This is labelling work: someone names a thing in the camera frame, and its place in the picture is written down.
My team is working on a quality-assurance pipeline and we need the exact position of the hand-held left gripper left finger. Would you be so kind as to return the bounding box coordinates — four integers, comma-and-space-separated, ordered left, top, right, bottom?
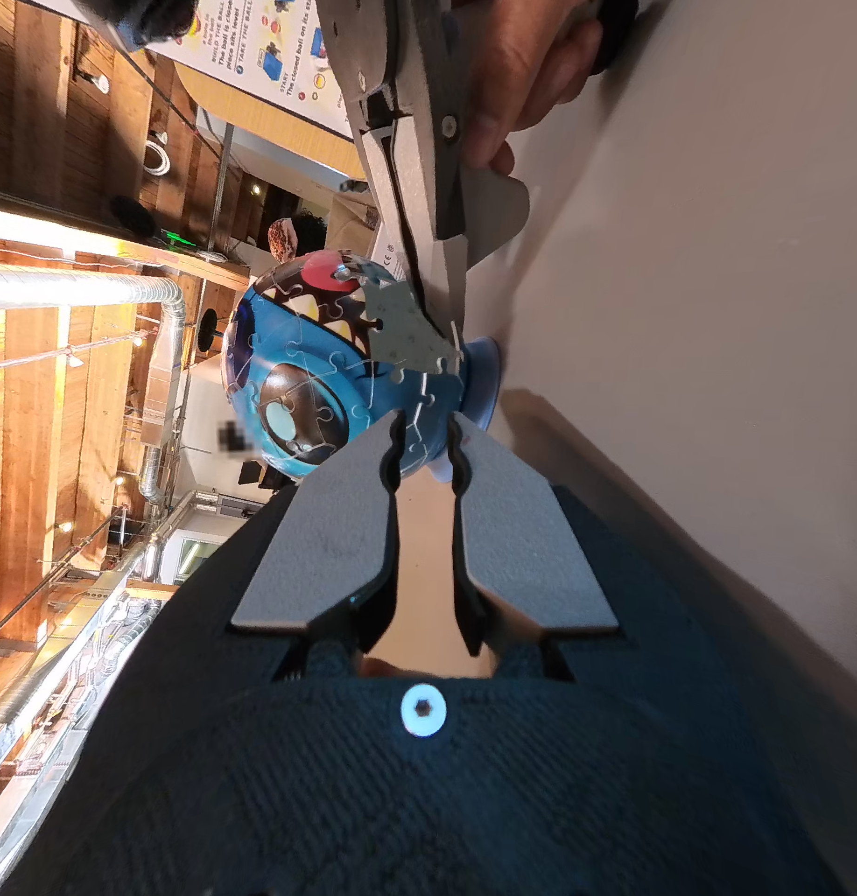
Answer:
230, 409, 408, 652

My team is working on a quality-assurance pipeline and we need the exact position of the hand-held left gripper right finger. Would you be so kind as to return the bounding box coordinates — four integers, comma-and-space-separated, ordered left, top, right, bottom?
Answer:
448, 412, 620, 659

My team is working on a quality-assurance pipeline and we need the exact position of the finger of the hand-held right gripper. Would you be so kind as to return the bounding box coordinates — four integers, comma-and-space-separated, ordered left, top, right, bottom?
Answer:
350, 115, 445, 338
420, 234, 469, 338

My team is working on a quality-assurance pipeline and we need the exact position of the blue cartoon puzzle ball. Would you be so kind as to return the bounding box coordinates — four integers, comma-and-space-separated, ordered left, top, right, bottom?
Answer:
220, 248, 503, 484

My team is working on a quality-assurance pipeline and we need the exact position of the person's right hand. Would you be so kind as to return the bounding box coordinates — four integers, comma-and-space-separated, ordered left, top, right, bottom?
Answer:
462, 0, 604, 177

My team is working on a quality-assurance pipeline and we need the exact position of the wooden document stand with sheet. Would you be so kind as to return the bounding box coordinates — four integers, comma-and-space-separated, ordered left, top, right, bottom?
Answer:
173, 0, 363, 183

